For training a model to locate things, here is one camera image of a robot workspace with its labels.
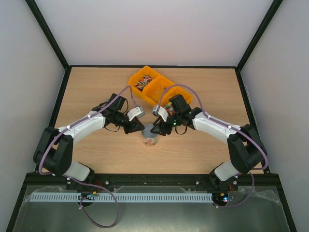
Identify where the grey round jar lid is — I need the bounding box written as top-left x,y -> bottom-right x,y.
141,123 -> 158,140

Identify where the clear plastic jar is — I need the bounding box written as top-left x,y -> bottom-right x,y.
142,135 -> 159,146

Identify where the yellow bin with gummies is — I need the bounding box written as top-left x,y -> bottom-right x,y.
142,75 -> 174,106

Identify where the yellow bin with lollipops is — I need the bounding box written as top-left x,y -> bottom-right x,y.
128,66 -> 159,97

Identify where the yellow bin with colourful candies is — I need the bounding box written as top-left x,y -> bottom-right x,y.
152,84 -> 193,113

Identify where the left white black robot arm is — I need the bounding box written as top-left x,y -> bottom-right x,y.
33,93 -> 144,181

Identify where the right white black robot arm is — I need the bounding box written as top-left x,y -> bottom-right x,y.
150,94 -> 267,189

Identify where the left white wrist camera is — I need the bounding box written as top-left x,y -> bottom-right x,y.
127,106 -> 145,121

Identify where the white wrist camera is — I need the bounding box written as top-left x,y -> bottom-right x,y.
127,106 -> 145,121
152,105 -> 169,122

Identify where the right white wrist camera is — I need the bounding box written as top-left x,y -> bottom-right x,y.
152,105 -> 169,122

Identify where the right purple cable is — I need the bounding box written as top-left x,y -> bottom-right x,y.
156,84 -> 269,209

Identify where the purple cable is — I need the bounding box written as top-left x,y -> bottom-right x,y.
156,84 -> 269,209
38,85 -> 121,228

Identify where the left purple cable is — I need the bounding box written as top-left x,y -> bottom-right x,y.
38,85 -> 121,228

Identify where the black front mounting rail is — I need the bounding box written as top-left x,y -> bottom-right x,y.
25,173 -> 281,191

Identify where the grey slotted cable duct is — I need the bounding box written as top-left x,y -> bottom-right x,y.
29,192 -> 213,203

